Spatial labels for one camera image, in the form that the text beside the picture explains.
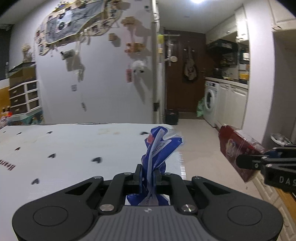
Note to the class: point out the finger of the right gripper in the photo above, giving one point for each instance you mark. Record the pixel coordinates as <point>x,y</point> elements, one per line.
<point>284,148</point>
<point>250,162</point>

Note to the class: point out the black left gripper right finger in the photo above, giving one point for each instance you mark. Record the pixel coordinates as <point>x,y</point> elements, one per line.
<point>157,180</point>

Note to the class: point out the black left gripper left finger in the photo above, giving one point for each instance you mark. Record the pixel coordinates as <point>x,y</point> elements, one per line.
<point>138,178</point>

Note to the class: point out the dark red cigarette box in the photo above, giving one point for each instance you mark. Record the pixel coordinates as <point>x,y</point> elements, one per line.
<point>234,142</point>

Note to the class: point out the blue white plastic wrapper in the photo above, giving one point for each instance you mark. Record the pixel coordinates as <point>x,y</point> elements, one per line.
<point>160,144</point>

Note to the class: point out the dark bin with white bag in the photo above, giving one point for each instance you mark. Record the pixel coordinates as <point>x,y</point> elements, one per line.
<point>280,139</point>

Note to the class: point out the white kitchen cabinets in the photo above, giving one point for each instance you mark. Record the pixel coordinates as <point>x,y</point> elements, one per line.
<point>231,104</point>

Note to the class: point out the black floor box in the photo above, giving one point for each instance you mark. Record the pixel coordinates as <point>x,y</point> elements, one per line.
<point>171,117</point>

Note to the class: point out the green plastic bag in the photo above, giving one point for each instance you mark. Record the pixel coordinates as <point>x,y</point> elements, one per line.
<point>200,108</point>

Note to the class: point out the white washing machine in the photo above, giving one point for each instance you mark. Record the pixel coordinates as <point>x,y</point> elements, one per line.
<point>210,102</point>

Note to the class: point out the pink hanging tag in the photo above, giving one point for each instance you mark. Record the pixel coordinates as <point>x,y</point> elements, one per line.
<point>129,75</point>

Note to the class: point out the hanging dark bag on door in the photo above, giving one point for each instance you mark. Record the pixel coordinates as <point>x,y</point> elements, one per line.
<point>190,68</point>

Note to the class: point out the brown wooden door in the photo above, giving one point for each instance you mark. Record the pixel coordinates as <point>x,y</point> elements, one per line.
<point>183,94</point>

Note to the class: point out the white drawer cabinet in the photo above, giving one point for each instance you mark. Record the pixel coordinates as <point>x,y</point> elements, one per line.
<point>24,98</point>

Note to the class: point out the glass fish tank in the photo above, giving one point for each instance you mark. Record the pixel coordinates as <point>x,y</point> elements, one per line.
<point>21,73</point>

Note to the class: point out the dried flower vase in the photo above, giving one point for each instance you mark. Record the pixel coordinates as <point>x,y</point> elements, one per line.
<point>27,55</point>

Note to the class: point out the white fluffy wall toy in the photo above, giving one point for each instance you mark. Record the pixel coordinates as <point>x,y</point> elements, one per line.
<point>138,67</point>

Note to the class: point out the panda wall hanging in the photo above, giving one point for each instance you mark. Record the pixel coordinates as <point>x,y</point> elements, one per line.
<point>71,21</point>

